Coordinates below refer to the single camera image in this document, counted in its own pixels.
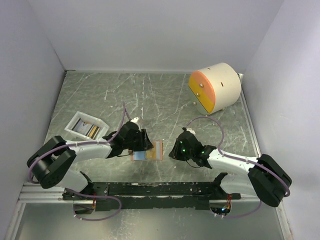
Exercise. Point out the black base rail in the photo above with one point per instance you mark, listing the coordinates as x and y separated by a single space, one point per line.
160 195

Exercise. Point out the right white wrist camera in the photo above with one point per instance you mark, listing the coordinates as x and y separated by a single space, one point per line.
188 129

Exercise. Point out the white card tray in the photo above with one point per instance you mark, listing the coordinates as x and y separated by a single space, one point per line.
97 121

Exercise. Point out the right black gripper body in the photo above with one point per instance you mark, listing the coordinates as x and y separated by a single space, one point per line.
186 154

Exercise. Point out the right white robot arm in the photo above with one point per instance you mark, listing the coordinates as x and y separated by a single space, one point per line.
260 176

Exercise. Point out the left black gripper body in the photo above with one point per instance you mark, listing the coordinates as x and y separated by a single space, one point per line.
136 144

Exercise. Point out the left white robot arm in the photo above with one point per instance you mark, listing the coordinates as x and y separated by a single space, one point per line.
50 165

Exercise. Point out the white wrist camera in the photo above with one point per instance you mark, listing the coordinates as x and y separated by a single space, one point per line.
188 129
137 121

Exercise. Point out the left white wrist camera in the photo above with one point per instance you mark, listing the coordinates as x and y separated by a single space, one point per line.
137 121

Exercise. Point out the brown leather card holder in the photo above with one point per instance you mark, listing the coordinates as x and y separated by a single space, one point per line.
139 155

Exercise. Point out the cards stack in tray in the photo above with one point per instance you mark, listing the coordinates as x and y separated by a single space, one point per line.
86 128

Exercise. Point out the gold credit card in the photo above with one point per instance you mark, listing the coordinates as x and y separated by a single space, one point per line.
155 154

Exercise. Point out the cream round drawer cabinet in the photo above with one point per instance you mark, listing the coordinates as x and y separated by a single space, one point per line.
214 88

